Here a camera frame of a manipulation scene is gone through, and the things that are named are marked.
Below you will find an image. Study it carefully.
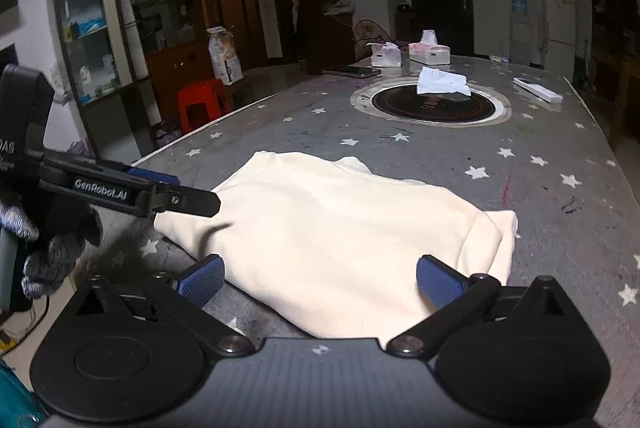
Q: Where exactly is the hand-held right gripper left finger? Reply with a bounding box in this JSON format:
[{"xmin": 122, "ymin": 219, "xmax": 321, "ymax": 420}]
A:
[{"xmin": 75, "ymin": 254, "xmax": 256, "ymax": 357}]

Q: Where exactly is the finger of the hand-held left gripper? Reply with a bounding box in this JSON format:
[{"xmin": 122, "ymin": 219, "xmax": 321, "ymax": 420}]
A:
[
  {"xmin": 127, "ymin": 167, "xmax": 181, "ymax": 186},
  {"xmin": 150, "ymin": 184, "xmax": 221, "ymax": 216}
]

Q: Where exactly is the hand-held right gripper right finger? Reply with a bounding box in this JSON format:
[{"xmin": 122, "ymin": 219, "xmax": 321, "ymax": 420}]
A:
[{"xmin": 386, "ymin": 254, "xmax": 571, "ymax": 357}]

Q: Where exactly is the cream long-sleeve garment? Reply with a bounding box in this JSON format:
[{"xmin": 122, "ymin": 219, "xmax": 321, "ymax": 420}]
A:
[{"xmin": 152, "ymin": 151, "xmax": 518, "ymax": 339}]

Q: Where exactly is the person's left hand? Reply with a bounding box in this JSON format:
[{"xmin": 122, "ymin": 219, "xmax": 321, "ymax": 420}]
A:
[{"xmin": 0, "ymin": 197, "xmax": 103, "ymax": 300}]

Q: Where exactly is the purple patterned trash bin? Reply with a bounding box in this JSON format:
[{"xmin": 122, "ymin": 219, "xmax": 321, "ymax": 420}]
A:
[{"xmin": 155, "ymin": 123, "xmax": 181, "ymax": 149}]

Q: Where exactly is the red plastic stool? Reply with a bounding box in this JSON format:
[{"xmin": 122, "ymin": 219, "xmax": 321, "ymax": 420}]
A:
[{"xmin": 177, "ymin": 78, "xmax": 233, "ymax": 134}]

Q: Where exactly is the wooden glass-shelf cabinet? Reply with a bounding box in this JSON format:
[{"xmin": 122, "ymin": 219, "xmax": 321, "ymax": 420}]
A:
[{"xmin": 50, "ymin": 0, "xmax": 213, "ymax": 159}]

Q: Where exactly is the printed paper bag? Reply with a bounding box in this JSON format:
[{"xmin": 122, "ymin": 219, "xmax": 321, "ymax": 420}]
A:
[{"xmin": 206, "ymin": 27, "xmax": 244, "ymax": 86}]

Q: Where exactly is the round built-in black hotplate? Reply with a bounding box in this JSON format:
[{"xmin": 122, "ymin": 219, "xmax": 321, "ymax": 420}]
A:
[{"xmin": 350, "ymin": 78, "xmax": 512, "ymax": 127}]

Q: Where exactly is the brown interior door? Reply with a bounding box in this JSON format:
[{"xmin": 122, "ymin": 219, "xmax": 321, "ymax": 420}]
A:
[{"xmin": 212, "ymin": 0, "xmax": 266, "ymax": 69}]

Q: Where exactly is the white crumpled cloth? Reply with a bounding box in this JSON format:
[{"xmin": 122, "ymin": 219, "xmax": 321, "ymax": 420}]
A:
[{"xmin": 416, "ymin": 66, "xmax": 472, "ymax": 98}]

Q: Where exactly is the black smartphone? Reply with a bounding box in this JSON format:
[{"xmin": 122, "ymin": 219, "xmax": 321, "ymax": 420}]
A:
[{"xmin": 322, "ymin": 65, "xmax": 382, "ymax": 78}]

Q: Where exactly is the blue plastic container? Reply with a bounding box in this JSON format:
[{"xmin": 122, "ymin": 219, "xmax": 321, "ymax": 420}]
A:
[{"xmin": 0, "ymin": 358, "xmax": 51, "ymax": 428}]

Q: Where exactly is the white and pink tissue box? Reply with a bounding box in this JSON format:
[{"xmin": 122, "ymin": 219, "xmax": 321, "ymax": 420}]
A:
[{"xmin": 408, "ymin": 30, "xmax": 451, "ymax": 62}]

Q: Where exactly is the round floor fan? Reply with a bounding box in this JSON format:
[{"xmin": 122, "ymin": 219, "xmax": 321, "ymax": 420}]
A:
[{"xmin": 352, "ymin": 19, "xmax": 392, "ymax": 59}]

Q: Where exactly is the white water dispenser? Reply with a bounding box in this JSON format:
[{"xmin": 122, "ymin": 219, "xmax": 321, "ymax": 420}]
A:
[{"xmin": 509, "ymin": 13, "xmax": 532, "ymax": 64}]

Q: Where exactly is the white refrigerator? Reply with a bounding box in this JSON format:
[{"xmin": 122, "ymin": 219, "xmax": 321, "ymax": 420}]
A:
[{"xmin": 542, "ymin": 0, "xmax": 577, "ymax": 69}]

